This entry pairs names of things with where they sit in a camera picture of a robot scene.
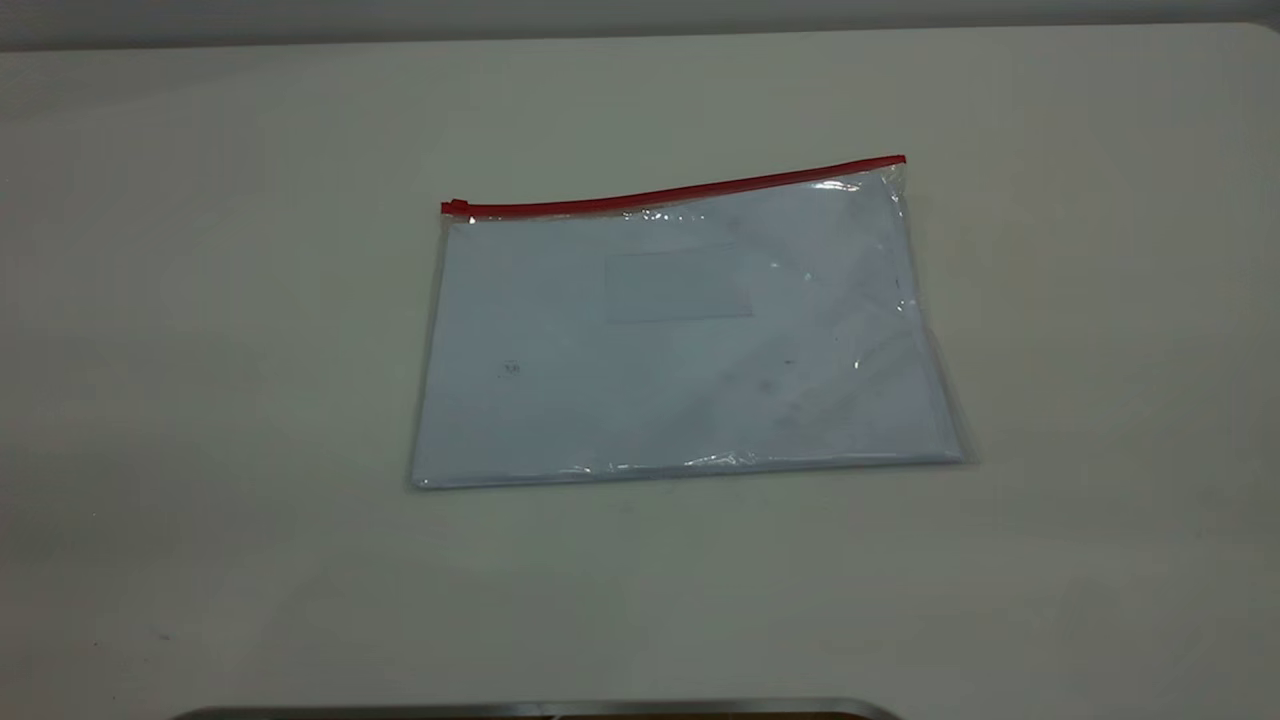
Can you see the clear plastic bag red zipper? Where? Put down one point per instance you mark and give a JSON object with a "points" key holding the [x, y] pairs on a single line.
{"points": [[680, 400]]}

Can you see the red zipper slider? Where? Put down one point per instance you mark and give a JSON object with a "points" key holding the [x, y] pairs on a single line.
{"points": [[455, 207]]}

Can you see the silver metal frame edge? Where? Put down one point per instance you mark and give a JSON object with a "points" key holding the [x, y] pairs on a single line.
{"points": [[540, 710]]}

